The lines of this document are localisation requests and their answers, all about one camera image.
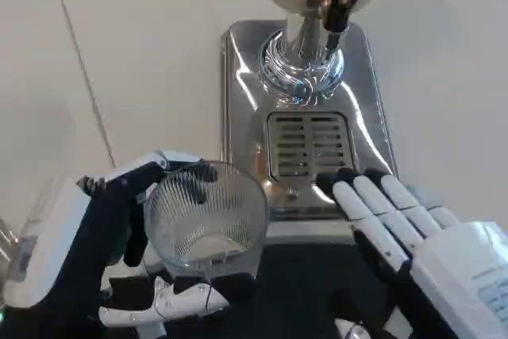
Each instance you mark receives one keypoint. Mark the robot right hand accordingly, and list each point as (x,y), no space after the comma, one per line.
(448,259)

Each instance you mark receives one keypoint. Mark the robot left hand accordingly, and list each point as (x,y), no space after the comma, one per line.
(59,243)

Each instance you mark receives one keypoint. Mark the clear ribbed glass cup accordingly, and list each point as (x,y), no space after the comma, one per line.
(206,228)

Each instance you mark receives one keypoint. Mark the steel drip tray grid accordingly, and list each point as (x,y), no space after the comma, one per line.
(307,144)

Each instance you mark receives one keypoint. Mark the steel drink dispenser, orange tank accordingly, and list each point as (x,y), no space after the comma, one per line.
(246,89)

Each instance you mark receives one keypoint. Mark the black tap lever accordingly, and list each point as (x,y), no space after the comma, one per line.
(342,1)

